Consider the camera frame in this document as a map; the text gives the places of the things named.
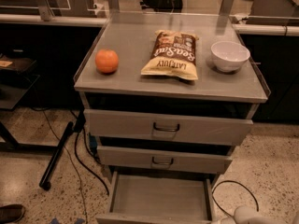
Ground grey bottom drawer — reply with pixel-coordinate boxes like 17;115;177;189
96;170;215;224

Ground black stand leg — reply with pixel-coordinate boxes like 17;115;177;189
39;122;73;191

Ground sea salt chips bag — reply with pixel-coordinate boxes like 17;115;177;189
141;30;198;81

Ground dark side table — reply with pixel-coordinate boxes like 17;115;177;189
0;56;38;152

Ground white bowl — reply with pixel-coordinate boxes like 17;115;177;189
210;41;250;73

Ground black floor cable loop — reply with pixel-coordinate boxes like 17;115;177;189
211;179;260;217

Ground grey drawer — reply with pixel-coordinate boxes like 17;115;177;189
84;109;253;146
98;146;232;175
96;170;215;224

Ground orange fruit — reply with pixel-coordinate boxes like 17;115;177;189
95;49;119;74

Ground grey drawer cabinet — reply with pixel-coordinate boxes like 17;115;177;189
73;10;271;224

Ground grey middle drawer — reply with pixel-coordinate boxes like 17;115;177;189
98;146;232;175

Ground grey top drawer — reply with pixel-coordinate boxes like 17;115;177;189
84;109;253;146

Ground black left floor cable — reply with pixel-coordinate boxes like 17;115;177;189
73;109;110;196

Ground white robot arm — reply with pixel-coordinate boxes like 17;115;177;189
210;205;287;224

